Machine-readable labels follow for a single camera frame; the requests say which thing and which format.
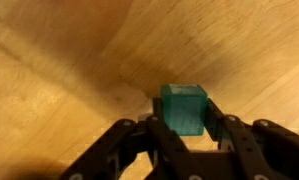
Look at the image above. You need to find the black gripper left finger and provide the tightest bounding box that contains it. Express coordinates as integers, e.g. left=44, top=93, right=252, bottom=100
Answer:
left=58, top=97, right=203, bottom=180

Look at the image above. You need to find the green cube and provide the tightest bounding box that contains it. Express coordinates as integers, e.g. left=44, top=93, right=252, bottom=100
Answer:
left=160, top=83, right=209, bottom=137

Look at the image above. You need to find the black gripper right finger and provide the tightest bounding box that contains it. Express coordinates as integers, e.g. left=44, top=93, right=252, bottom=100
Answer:
left=204, top=98, right=299, bottom=180

